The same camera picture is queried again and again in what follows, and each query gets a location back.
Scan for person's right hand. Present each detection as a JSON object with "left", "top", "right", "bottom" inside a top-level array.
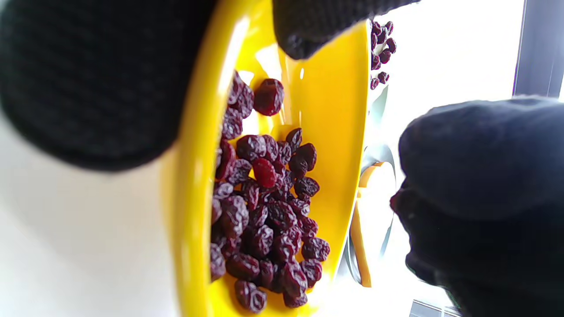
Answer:
[{"left": 390, "top": 97, "right": 564, "bottom": 317}]

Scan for person's left hand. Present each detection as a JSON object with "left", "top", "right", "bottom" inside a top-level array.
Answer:
[{"left": 0, "top": 0, "right": 419, "bottom": 172}]

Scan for white toast slice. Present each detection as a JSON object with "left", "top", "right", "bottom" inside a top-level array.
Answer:
[
  {"left": 350, "top": 161, "right": 410, "bottom": 288},
  {"left": 370, "top": 13, "right": 423, "bottom": 95}
]

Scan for dark cranberries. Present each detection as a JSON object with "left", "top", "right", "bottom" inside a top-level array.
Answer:
[{"left": 370, "top": 20, "right": 397, "bottom": 91}]

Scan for yellow bowl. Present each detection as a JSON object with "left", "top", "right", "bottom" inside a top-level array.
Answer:
[{"left": 161, "top": 0, "right": 371, "bottom": 317}]

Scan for heap of dried cranberries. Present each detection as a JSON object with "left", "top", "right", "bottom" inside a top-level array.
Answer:
[{"left": 209, "top": 70, "right": 331, "bottom": 314}]

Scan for blue round plate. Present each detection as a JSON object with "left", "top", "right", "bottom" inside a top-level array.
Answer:
[{"left": 337, "top": 145, "right": 397, "bottom": 287}]

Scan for green round plate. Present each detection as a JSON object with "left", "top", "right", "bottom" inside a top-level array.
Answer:
[{"left": 369, "top": 84, "right": 389, "bottom": 133}]

